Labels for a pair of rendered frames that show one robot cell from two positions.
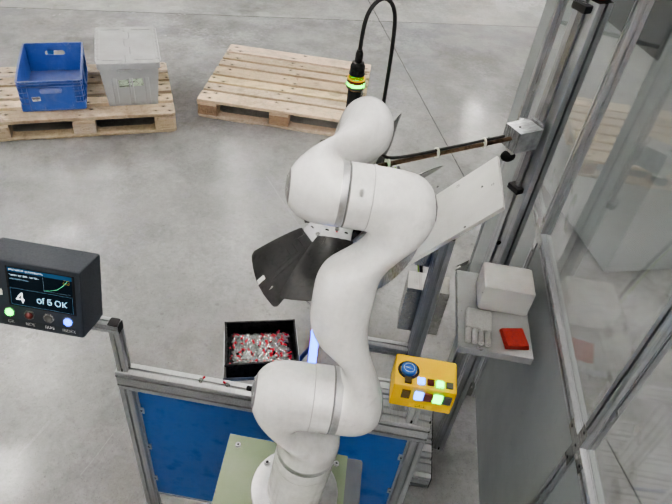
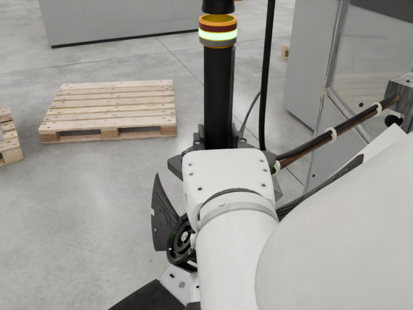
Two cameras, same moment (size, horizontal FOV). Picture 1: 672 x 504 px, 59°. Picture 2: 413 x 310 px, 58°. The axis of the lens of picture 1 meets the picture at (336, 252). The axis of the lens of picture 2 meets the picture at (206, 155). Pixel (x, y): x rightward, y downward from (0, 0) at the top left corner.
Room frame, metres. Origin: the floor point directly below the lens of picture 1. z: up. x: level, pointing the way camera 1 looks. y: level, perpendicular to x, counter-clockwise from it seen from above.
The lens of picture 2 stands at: (0.91, 0.08, 1.77)
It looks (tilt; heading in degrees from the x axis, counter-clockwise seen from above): 34 degrees down; 352
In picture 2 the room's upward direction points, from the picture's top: straight up
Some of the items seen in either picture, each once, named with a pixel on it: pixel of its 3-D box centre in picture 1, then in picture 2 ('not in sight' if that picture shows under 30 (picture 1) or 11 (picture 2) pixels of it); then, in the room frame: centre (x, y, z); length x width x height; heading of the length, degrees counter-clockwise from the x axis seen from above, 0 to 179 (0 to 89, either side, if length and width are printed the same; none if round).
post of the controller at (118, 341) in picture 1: (119, 345); not in sight; (1.00, 0.55, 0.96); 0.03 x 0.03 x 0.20; 87
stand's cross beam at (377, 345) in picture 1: (382, 346); not in sight; (1.46, -0.22, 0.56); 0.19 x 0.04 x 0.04; 87
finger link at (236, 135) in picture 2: not in sight; (244, 143); (1.32, -0.03, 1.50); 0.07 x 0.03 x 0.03; 177
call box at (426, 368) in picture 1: (422, 384); not in sight; (0.96, -0.27, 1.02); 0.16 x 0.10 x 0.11; 87
